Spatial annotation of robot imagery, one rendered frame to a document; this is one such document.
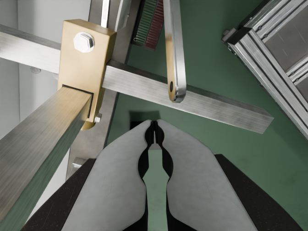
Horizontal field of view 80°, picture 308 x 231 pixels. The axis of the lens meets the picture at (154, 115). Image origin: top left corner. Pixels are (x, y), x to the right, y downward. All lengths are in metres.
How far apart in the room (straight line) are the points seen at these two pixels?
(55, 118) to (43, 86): 0.35
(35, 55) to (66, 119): 0.10
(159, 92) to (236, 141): 1.25
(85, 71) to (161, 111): 0.99
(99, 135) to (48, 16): 0.27
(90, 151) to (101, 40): 0.32
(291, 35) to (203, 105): 0.82
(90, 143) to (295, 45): 0.94
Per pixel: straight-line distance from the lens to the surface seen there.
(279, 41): 1.02
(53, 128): 0.18
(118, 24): 0.26
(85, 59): 0.23
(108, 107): 0.41
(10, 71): 0.53
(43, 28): 0.50
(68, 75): 0.25
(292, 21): 1.03
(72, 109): 0.21
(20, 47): 0.27
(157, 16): 0.36
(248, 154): 1.59
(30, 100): 0.57
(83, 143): 0.48
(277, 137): 1.59
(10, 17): 0.50
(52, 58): 0.26
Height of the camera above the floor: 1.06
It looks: 61 degrees down
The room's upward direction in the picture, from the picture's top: 178 degrees clockwise
